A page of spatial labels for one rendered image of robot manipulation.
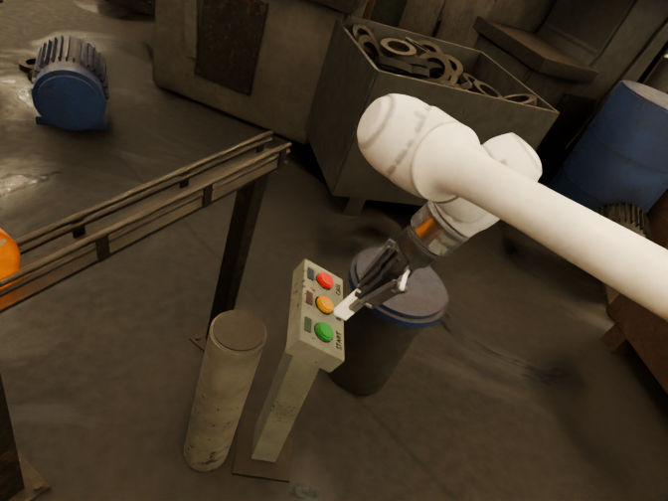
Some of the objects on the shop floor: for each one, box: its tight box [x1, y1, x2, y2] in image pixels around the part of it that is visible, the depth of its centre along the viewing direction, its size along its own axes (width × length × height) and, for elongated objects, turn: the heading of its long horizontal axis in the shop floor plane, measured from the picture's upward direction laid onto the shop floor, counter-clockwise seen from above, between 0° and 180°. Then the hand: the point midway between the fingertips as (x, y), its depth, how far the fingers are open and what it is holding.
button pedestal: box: [232, 258, 345, 482], centre depth 118 cm, size 16×24×62 cm, turn 160°
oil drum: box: [547, 80, 668, 214], centre depth 296 cm, size 59×59×89 cm
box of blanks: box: [304, 16, 560, 217], centre depth 261 cm, size 103×83×77 cm
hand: (351, 304), depth 90 cm, fingers closed
